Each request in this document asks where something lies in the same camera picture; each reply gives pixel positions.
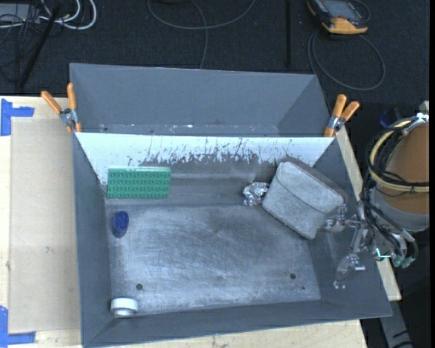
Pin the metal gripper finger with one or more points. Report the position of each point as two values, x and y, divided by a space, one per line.
339 223
349 267

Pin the crumpled silver foil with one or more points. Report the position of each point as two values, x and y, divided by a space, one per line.
254 193

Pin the grey metal bin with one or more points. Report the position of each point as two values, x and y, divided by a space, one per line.
210 252

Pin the dark green flat block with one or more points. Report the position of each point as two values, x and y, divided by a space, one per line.
139 183

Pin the blue plastic cap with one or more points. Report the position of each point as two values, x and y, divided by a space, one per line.
120 223

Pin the white tape roll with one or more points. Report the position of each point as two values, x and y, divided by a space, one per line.
124 306

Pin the brown cardboard board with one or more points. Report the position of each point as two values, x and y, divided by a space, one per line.
43 212

